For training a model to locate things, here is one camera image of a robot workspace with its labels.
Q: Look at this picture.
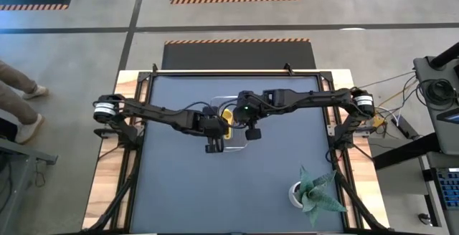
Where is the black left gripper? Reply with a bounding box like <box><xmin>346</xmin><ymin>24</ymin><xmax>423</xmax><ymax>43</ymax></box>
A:
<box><xmin>193</xmin><ymin>106</ymin><xmax>230</xmax><ymax>154</ymax></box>

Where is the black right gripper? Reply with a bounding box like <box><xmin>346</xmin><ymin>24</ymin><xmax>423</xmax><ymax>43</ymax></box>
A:
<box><xmin>232</xmin><ymin>90</ymin><xmax>273</xmax><ymax>142</ymax></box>

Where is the clear plastic basket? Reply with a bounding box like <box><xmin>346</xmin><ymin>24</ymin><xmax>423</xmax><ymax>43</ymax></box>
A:
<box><xmin>209</xmin><ymin>95</ymin><xmax>249</xmax><ymax>153</ymax></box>

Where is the yellow measuring cup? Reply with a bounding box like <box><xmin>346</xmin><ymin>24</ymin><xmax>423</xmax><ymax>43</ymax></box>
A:
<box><xmin>221</xmin><ymin>108</ymin><xmax>235</xmax><ymax>140</ymax></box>

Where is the potted succulent in white pot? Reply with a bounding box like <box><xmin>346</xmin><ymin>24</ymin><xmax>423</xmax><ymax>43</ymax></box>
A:
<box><xmin>288</xmin><ymin>166</ymin><xmax>348</xmax><ymax>228</ymax></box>

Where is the black power strip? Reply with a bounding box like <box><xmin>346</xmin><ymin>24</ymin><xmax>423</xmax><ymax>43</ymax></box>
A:
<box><xmin>389</xmin><ymin>114</ymin><xmax>414</xmax><ymax>140</ymax></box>

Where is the black cart beam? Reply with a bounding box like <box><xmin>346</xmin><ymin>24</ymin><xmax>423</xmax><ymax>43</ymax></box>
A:
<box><xmin>372</xmin><ymin>133</ymin><xmax>442</xmax><ymax>171</ymax></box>

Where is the grey desk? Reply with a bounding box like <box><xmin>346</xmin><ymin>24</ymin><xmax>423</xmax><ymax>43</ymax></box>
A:
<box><xmin>0</xmin><ymin>138</ymin><xmax>58</xmax><ymax>229</ymax></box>

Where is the dark tablet screen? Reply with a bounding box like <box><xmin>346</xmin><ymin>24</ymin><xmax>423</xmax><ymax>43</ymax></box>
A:
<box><xmin>436</xmin><ymin>107</ymin><xmax>459</xmax><ymax>125</ymax></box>

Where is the black pole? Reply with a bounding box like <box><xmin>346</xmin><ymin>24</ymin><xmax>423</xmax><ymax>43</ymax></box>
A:
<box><xmin>429</xmin><ymin>41</ymin><xmax>459</xmax><ymax>68</ymax></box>

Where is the person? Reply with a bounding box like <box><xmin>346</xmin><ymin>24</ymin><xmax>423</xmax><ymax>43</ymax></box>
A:
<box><xmin>0</xmin><ymin>59</ymin><xmax>50</xmax><ymax>145</ymax></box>

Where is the small dark floor object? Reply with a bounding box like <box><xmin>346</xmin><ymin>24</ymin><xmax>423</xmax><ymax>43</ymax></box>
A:
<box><xmin>417</xmin><ymin>212</ymin><xmax>434</xmax><ymax>226</ymax></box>

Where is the black device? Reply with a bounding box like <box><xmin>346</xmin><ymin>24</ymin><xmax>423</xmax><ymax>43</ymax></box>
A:
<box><xmin>0</xmin><ymin>117</ymin><xmax>21</xmax><ymax>142</ymax></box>

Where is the lit keypad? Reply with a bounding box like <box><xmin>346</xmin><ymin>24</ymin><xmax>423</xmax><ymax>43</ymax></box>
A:
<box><xmin>432</xmin><ymin>166</ymin><xmax>459</xmax><ymax>211</ymax></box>

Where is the black table frame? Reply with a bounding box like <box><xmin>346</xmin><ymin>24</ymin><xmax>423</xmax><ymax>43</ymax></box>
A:
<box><xmin>81</xmin><ymin>62</ymin><xmax>392</xmax><ymax>235</ymax></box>

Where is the black cable coil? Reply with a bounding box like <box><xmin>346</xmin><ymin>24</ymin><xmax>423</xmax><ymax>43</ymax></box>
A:
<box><xmin>417</xmin><ymin>78</ymin><xmax>459</xmax><ymax>107</ymax></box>

